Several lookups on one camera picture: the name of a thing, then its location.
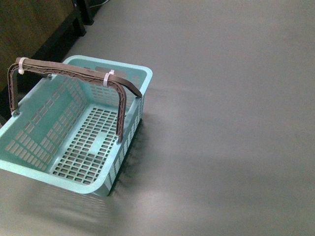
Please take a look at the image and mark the white zip tie left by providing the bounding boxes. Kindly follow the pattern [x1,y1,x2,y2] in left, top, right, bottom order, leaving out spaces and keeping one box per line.
[18,57,28,75]

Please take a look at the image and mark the light blue plastic basket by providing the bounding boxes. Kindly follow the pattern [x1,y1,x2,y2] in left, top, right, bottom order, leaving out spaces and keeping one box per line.
[0,56,153,196]

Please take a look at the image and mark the white zip tie right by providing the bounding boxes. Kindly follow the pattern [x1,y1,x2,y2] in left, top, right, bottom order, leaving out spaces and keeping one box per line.
[103,69,115,87]

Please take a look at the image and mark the brown basket handle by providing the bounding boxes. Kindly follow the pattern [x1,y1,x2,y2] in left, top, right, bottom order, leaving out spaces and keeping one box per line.
[7,58,142,143]

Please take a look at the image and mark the white zip tie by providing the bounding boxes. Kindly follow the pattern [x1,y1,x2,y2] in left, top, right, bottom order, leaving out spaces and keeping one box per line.
[18,57,28,75]
[103,69,115,87]

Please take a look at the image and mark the dark wooden furniture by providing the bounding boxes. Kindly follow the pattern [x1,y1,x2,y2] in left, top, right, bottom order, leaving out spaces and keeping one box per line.
[0,0,104,124]

